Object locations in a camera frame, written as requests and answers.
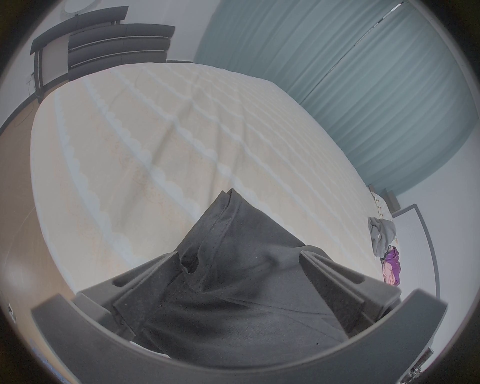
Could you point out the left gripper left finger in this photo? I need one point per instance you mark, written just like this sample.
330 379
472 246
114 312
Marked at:
131 300

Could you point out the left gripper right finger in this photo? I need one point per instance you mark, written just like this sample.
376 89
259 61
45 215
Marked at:
337 296

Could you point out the black T-shirt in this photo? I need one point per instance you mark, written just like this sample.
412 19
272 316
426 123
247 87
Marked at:
240 300

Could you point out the pink garment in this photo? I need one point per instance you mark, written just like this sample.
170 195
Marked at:
388 275

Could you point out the purple garment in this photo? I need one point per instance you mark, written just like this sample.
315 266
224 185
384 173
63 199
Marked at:
393 258

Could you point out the grey garment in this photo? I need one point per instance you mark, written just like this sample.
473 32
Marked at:
382 234

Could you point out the white printed pillow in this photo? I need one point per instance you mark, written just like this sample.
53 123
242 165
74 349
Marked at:
379 202

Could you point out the grey bedside table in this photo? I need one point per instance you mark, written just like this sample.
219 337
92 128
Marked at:
390 198

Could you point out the bed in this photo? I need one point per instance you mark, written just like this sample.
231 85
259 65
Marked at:
150 131

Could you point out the blue-green curtain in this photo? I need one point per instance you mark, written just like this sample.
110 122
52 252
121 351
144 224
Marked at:
281 45
393 112

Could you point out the black chest of drawers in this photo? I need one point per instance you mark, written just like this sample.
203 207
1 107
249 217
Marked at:
120 45

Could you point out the black dressing table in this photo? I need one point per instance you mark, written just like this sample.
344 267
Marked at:
75 26

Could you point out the round white framed mirror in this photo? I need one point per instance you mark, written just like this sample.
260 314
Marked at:
80 4

